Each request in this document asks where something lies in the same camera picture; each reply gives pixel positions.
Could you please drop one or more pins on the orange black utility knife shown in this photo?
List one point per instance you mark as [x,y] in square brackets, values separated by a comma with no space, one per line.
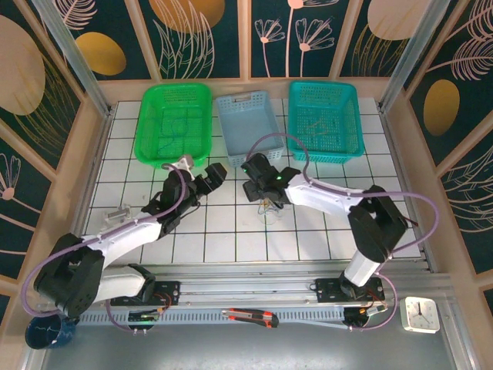
[250,317]

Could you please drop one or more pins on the dark blue enamel mug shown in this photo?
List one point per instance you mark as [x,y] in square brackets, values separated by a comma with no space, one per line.
[42,335]

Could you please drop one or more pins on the light blue plastic basket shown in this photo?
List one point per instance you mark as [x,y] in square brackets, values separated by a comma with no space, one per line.
[248,127]

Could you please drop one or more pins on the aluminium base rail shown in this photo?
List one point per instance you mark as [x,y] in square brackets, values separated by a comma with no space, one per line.
[239,287]

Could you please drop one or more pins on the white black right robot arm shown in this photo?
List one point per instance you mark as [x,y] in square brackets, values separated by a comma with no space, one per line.
[327,196]

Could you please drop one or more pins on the white square clock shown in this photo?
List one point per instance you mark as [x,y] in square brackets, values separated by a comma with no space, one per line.
[420,315]

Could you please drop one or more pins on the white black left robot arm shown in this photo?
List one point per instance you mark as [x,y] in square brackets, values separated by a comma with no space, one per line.
[127,237]

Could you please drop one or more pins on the clear acrylic piece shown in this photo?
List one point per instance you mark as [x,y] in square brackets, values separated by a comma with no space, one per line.
[115,216]

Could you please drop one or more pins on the green plastic basket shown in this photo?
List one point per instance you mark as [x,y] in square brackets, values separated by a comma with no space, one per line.
[173,112]

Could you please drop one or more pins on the small black circuit board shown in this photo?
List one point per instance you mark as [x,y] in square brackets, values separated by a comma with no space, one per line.
[142,317]
[358,317]

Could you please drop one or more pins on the teal plastic basket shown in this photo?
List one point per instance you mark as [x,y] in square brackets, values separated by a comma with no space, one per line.
[339,115]

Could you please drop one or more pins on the aluminium frame post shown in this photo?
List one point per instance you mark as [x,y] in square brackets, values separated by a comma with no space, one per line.
[414,50]
[69,50]

